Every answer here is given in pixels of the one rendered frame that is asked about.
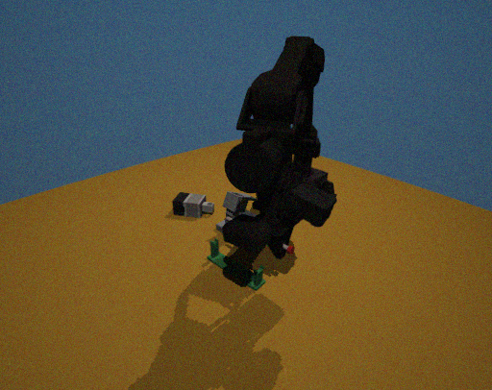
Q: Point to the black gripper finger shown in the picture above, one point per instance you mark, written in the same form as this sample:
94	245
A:
276	243
289	224

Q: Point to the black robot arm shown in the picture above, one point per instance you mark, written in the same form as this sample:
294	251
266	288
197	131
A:
278	98

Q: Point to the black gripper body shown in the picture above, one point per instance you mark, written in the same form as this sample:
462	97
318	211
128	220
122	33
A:
252	233

